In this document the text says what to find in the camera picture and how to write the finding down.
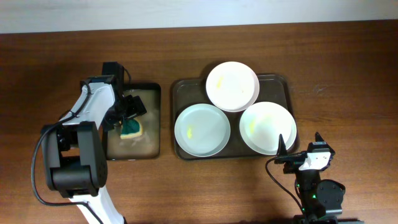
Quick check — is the green and yellow sponge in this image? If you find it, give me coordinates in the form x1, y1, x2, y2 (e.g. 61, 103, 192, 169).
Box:
120, 119, 143, 139

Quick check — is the pale blue plate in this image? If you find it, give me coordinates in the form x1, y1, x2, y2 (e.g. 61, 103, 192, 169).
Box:
174, 103, 231, 157

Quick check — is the pale pink plate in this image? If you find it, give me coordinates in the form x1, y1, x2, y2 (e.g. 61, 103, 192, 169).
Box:
205, 62, 260, 112

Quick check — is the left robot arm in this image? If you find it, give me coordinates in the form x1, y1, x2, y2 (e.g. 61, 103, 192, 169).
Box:
30, 62, 147, 223

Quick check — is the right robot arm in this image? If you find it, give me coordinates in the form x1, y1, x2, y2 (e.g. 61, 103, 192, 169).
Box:
274, 133, 346, 223

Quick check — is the small black water tray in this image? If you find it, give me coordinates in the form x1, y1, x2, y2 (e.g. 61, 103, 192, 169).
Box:
102, 83, 161, 160

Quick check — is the pale green plate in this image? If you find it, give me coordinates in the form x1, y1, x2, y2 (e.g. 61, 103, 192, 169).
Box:
239, 101, 297, 156

